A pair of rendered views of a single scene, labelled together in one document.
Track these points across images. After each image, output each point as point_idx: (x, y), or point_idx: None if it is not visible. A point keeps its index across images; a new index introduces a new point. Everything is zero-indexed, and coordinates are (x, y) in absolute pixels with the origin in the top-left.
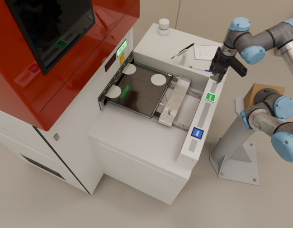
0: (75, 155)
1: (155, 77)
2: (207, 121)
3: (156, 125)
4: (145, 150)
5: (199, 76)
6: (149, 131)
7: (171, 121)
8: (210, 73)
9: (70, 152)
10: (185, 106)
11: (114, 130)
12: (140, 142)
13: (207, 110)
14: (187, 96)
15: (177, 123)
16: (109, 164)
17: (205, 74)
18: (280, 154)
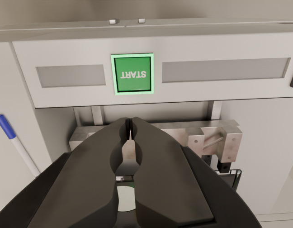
0: None
1: (120, 206)
2: (252, 49)
3: None
4: (289, 135)
5: (50, 134)
6: (243, 145)
7: (242, 135)
8: (9, 115)
9: None
10: (147, 106)
11: (253, 191)
12: (271, 149)
13: (198, 62)
14: (110, 111)
15: (215, 110)
16: None
17: (32, 128)
18: None
